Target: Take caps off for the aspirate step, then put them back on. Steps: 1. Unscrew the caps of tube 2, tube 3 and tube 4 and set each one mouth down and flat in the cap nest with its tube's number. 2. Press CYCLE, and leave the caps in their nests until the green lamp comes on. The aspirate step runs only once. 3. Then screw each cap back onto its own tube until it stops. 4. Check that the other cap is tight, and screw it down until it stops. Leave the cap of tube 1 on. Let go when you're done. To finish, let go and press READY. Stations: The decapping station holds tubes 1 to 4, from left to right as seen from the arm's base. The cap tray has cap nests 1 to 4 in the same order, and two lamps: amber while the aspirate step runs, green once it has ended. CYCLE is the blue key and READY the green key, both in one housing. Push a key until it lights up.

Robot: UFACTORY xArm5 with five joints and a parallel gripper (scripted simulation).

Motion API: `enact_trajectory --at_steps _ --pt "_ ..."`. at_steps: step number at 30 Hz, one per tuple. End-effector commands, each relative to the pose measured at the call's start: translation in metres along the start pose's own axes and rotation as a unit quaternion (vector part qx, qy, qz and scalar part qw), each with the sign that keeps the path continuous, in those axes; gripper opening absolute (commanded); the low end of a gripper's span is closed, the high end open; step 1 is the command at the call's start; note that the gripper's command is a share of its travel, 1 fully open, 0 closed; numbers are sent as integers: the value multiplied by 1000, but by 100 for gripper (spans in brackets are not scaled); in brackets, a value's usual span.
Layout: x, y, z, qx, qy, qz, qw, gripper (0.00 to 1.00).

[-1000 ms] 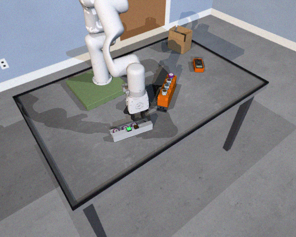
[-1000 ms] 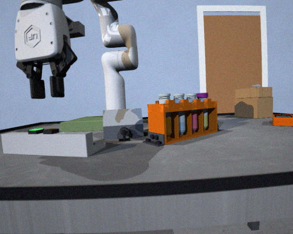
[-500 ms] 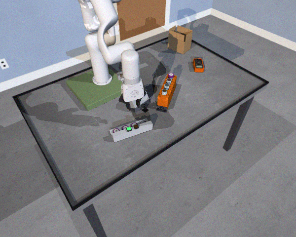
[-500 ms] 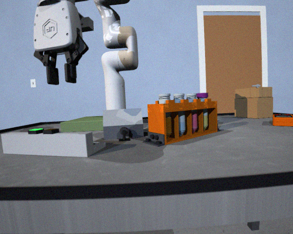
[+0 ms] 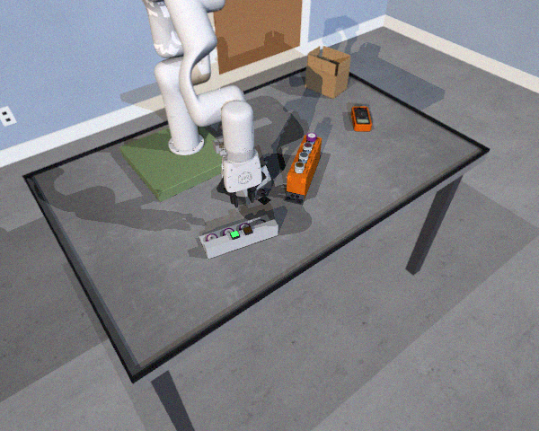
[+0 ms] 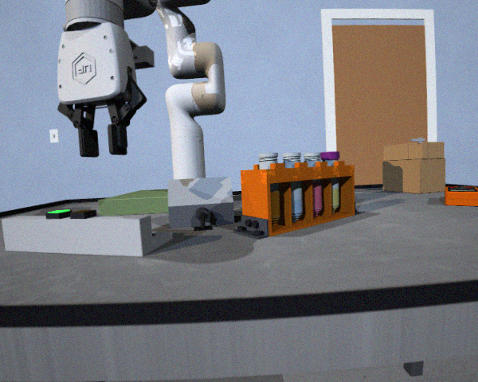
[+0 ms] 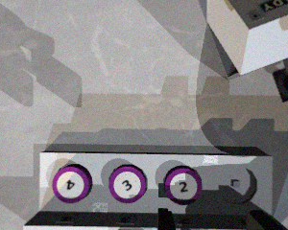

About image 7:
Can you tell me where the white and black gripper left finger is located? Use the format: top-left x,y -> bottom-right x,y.
157,208 -> 176,230

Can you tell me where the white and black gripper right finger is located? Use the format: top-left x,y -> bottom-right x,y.
247,210 -> 283,230

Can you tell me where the grey rectangular block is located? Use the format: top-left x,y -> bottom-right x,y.
23,151 -> 288,230

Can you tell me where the grey button housing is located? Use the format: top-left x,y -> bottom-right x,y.
199,0 -> 288,102

